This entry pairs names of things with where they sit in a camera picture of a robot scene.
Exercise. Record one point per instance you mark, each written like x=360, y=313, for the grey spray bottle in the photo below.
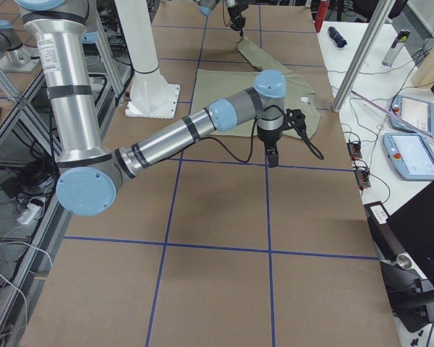
x=398, y=43

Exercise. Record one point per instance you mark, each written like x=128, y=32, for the red cylinder bottle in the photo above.
x=321, y=14

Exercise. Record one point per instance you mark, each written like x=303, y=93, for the third robot base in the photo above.
x=14, y=56

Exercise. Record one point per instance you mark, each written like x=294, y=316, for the far blue teach pendant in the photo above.
x=419, y=113

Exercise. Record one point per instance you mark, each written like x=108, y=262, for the near blue teach pendant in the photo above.
x=410, y=156

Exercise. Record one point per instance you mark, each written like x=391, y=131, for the blue teach pendant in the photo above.
x=419, y=113
x=410, y=156

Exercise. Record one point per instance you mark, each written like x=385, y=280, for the aluminium frame post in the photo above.
x=371, y=33

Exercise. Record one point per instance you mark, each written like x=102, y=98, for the folded dark blue umbrella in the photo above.
x=336, y=37

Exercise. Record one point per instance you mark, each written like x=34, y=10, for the reacher grabber stick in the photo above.
x=402, y=124

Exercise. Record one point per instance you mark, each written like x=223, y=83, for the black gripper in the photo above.
x=235, y=15
x=268, y=137

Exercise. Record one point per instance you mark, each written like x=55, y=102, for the black box with label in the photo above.
x=381, y=232

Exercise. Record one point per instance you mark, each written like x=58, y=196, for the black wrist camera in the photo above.
x=296, y=121

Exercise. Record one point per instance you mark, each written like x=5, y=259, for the black monitor with stand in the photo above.
x=412, y=297

